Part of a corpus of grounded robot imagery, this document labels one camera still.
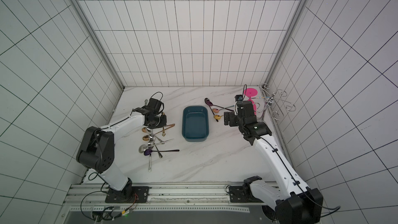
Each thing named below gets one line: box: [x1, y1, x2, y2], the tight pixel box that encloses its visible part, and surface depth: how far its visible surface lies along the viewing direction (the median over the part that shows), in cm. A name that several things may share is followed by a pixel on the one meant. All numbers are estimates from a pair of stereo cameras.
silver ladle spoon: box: [138, 138, 175, 154], surface depth 90 cm
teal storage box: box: [181, 105, 209, 143], surface depth 99 cm
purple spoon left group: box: [143, 148, 180, 156], surface depth 89 cm
